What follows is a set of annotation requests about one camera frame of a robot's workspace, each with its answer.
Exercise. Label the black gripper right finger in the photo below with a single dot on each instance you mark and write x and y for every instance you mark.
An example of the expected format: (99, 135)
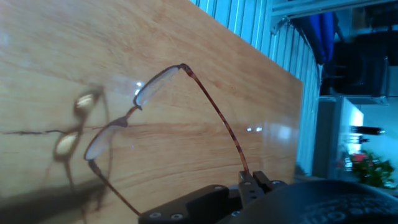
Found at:
(269, 184)

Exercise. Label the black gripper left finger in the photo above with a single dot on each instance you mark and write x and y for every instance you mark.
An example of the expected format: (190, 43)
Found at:
(199, 202)

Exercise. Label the red-framed glasses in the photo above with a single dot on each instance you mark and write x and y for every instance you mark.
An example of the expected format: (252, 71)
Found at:
(222, 119)

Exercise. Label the white cabinet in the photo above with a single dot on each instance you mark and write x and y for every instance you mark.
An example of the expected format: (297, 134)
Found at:
(339, 137)

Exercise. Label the green potted plant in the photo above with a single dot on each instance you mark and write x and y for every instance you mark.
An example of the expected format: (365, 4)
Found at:
(371, 169)

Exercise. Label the glossy wooden board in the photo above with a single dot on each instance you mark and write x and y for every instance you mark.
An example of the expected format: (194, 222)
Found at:
(186, 46)

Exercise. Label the blue cloth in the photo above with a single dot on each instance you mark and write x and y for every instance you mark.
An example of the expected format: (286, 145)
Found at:
(321, 34)

